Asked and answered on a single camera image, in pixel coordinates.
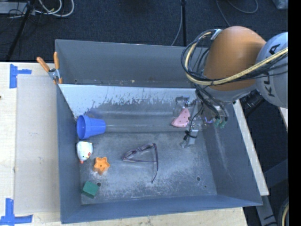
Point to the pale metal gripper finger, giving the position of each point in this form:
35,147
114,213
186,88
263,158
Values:
182,102
193,133

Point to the pink toy watermelon slice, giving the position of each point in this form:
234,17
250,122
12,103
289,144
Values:
182,120

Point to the purple-framed sunglasses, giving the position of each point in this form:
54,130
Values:
155,159

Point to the grey metal bin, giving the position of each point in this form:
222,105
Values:
145,168

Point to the blue plastic cup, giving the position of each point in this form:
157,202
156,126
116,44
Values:
90,127

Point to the orange star-shaped toy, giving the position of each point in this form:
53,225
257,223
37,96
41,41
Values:
101,165

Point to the white toy chicken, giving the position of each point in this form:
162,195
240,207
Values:
83,150

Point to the dark green block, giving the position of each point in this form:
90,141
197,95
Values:
89,189

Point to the black cylinder on white bracket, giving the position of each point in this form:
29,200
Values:
252,100

